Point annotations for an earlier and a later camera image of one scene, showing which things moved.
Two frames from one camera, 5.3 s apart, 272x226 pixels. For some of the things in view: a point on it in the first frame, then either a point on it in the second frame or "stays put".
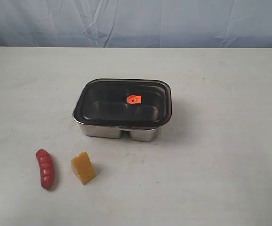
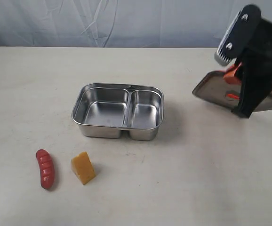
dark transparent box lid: [124, 103] to [212, 88]
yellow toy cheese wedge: [83, 167] stays put
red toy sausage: [46, 168] stays put
